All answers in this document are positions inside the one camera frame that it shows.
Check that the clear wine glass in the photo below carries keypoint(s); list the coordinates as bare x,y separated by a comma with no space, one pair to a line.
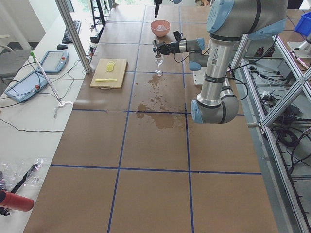
158,60

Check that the yellow plastic knife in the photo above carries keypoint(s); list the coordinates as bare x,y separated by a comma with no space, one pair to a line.
106,80

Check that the teach pendant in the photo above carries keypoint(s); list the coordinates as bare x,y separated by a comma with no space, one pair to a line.
53,62
26,87

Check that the blue storage bin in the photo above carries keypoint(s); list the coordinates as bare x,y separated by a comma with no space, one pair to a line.
304,25

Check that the red metal bottle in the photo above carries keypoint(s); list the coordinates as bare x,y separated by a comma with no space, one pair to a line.
16,202

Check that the black computer mouse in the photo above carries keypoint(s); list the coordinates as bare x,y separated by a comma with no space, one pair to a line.
62,46

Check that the bamboo cutting board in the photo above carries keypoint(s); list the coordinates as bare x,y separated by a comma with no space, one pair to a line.
118,73

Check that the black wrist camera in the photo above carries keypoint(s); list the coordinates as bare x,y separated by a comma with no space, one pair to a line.
178,36

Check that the lower teach pendant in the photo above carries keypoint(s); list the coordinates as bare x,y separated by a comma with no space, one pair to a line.
26,87

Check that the steel cocktail jigger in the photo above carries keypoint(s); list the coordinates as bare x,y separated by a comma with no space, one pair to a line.
155,41

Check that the upper teach pendant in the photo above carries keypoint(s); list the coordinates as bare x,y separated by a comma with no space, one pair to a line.
53,62

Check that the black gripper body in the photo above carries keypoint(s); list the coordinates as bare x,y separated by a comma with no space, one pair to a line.
173,46
157,7

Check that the pink plastic bowl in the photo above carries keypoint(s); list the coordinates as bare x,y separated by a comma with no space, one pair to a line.
155,23

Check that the pile of ice cubes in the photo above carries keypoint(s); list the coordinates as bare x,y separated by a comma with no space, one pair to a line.
161,27

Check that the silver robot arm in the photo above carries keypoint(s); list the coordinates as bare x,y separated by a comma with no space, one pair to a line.
227,22
174,1

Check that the aluminium frame post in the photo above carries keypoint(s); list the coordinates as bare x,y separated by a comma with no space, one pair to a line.
65,13

